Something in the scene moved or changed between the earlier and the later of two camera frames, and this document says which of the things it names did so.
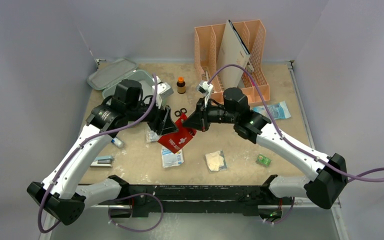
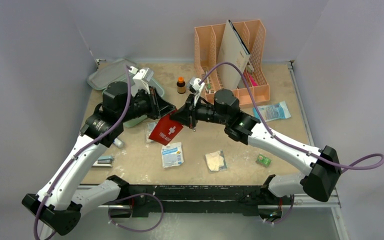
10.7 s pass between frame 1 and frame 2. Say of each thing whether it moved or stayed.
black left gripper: moved
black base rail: stayed
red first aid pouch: moved
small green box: stayed
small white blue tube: stayed
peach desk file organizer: stayed
